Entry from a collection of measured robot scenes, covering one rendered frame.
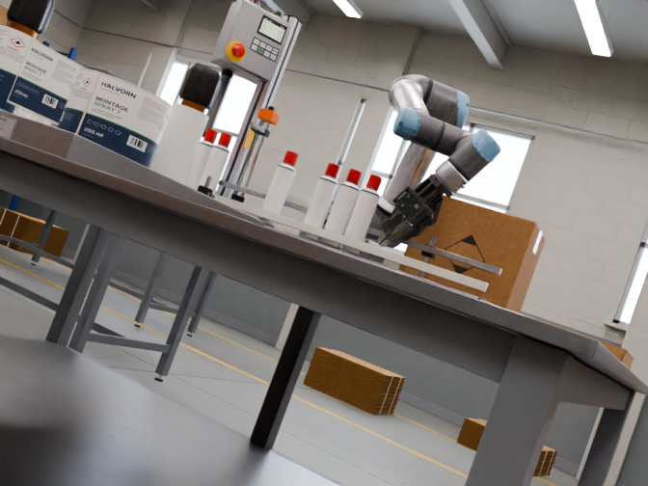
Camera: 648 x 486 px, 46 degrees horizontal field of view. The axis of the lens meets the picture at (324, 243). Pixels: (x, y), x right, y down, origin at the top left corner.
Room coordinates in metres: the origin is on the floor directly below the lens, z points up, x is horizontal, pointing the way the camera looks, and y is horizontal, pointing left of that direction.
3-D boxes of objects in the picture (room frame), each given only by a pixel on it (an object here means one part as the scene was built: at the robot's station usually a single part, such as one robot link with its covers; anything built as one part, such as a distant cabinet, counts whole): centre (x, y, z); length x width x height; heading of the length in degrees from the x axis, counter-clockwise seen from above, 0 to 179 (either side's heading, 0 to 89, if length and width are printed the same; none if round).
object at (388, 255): (1.95, 0.11, 0.90); 1.07 x 0.01 x 0.02; 63
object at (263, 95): (2.26, 0.32, 1.16); 0.04 x 0.04 x 0.67; 63
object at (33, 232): (8.72, 3.16, 0.18); 0.64 x 0.52 x 0.37; 154
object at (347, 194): (1.93, -0.01, 0.98); 0.05 x 0.05 x 0.20
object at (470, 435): (6.11, -1.91, 0.10); 0.64 x 0.52 x 0.20; 57
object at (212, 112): (2.28, 0.45, 1.18); 0.04 x 0.04 x 0.21
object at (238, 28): (2.24, 0.40, 1.38); 0.17 x 0.10 x 0.19; 118
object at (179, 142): (1.83, 0.41, 1.03); 0.09 x 0.09 x 0.30
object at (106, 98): (1.59, 0.49, 0.95); 0.20 x 0.20 x 0.14
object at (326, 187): (1.96, 0.04, 0.98); 0.05 x 0.05 x 0.20
